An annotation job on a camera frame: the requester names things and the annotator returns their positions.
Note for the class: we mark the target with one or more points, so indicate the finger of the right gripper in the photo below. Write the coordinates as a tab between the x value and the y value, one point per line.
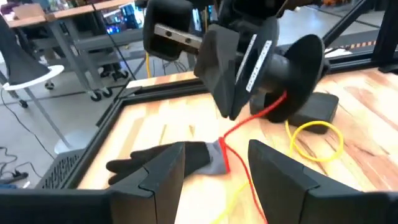
217	68
258	102

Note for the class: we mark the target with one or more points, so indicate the black soft pouch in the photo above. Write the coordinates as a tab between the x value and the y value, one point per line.
317	109

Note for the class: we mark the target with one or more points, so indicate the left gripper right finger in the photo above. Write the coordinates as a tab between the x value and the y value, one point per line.
311	205

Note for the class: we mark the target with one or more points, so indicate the cardboard box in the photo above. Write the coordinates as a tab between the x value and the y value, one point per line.
28	12

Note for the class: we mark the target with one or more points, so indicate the black spool with white labels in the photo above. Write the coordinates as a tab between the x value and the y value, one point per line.
308	62

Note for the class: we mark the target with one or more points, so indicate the grey and black work glove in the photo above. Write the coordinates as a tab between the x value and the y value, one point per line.
196	155

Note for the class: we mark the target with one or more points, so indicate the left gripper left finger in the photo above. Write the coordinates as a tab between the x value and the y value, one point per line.
93	208

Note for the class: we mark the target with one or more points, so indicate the black power strip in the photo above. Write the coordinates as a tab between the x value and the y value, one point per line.
15	177

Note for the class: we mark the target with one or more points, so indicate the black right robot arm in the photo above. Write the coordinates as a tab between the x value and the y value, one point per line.
248	12

